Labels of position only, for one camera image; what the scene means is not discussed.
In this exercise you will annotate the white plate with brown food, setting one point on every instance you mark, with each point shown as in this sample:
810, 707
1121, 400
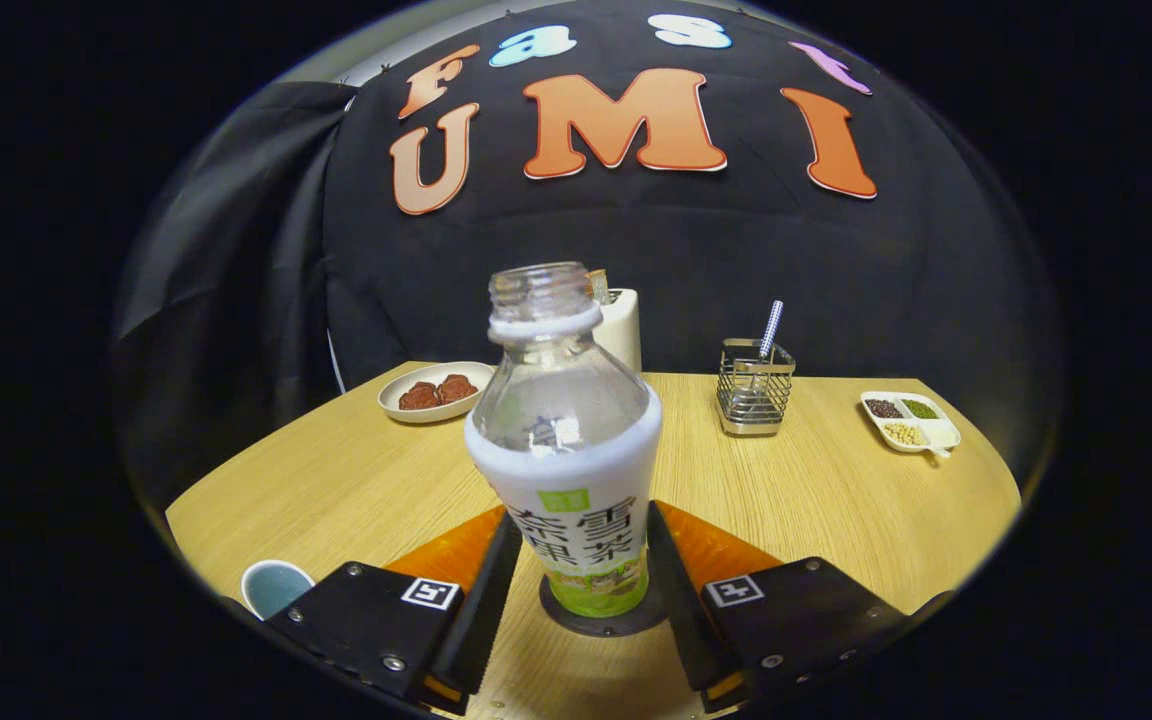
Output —
436, 395

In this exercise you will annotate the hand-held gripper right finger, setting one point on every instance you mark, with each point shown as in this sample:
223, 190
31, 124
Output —
686, 620

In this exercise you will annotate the cream toaster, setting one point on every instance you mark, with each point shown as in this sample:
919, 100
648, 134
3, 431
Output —
624, 335

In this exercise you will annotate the dark brown round coaster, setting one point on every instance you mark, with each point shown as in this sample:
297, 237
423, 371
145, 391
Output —
601, 625

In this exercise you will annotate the striped straw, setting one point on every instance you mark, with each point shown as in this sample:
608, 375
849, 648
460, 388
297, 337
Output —
771, 328

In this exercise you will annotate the clear juice bottle white label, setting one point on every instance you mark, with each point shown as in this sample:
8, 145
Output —
566, 470

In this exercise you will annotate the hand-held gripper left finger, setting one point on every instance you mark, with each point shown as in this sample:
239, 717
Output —
481, 620

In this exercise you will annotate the wooden table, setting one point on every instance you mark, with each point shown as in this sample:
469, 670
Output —
816, 510

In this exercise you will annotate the white divided dish with beans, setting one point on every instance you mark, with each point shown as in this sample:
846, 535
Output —
911, 420

